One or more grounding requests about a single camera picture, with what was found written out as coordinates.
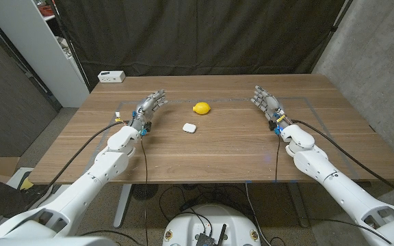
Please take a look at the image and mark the white object with yellow part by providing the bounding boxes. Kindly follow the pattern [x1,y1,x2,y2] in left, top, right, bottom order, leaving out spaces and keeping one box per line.
[7,167,36,192]

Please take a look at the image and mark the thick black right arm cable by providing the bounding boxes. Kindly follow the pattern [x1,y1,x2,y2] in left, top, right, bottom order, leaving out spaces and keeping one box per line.
[290,119,394,203]

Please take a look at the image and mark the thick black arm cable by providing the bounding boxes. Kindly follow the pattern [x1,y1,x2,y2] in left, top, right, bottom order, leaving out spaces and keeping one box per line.
[290,119,394,203]
[24,121,127,211]

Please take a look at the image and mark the white power strip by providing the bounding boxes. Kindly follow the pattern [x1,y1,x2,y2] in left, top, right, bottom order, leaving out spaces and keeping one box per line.
[97,70,127,84]

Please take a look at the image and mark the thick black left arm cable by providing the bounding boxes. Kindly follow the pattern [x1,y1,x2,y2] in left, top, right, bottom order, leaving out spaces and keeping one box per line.
[24,121,127,211]

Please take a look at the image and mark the grey tape rectangle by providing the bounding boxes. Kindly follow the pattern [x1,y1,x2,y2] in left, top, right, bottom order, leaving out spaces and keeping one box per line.
[83,97,360,180]

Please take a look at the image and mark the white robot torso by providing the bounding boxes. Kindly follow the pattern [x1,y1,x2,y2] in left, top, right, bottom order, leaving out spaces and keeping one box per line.
[0,236,118,246]

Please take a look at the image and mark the black floor cable bundle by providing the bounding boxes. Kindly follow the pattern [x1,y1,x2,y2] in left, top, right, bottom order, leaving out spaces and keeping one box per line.
[158,183,252,223]

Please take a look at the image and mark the cluttered shelf items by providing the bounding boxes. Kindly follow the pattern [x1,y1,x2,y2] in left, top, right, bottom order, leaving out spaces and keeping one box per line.
[57,36,75,59]

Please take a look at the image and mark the black round floor fan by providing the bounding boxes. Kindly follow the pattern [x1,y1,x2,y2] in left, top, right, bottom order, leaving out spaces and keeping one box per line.
[131,183,159,201]

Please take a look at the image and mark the white table leg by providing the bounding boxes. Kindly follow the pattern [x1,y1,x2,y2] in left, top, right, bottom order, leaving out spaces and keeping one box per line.
[113,183,133,229]

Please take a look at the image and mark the black wall rail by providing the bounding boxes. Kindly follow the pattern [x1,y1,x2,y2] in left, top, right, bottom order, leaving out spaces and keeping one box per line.
[0,8,64,112]

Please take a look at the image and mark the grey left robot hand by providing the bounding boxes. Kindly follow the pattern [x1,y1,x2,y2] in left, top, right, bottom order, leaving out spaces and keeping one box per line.
[130,89,169,137]

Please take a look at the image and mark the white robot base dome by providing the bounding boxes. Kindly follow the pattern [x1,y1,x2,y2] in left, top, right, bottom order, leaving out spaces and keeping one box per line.
[161,204,262,246]

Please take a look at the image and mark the grey floor cable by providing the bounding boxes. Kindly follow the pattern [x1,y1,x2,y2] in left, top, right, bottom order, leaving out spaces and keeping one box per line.
[244,180,273,246]

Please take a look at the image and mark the red item on shelf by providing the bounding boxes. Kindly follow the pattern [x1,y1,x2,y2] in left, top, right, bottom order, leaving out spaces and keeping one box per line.
[36,2,56,17]

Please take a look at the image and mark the white shelf cabinet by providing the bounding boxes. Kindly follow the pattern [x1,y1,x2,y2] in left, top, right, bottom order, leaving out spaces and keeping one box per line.
[0,0,91,109]

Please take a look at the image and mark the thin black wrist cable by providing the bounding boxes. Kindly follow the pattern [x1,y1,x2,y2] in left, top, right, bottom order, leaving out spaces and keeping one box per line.
[274,133,394,245]
[79,135,150,246]

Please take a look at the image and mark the black electronics board with antenna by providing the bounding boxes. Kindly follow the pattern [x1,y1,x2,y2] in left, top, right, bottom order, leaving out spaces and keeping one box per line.
[194,223,228,246]

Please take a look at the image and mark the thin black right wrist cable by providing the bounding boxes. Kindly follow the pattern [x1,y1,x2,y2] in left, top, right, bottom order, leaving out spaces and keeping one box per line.
[274,133,394,245]

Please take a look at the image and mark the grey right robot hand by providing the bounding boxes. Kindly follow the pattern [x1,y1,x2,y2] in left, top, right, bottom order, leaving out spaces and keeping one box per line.
[250,85,291,137]

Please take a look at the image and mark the thin black left wrist cable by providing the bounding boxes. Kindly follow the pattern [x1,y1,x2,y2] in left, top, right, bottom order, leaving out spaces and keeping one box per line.
[79,135,150,246]

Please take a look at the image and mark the black curtain backdrop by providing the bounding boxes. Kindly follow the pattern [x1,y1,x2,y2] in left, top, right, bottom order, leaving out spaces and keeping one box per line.
[51,0,354,92]

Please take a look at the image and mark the grey table leg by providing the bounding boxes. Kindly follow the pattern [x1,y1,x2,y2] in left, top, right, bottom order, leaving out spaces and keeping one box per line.
[287,182,310,229]

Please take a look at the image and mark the yellow lemon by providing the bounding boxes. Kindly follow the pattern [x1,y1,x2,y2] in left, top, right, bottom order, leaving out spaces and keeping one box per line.
[192,101,212,115]

